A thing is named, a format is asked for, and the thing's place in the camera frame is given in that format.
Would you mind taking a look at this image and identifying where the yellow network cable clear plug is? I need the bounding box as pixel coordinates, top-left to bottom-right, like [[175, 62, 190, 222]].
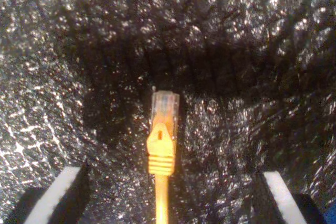
[[145, 90, 182, 224]]

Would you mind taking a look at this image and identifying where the black textured bubble mat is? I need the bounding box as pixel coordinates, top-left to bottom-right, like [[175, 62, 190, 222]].
[[0, 0, 336, 224]]

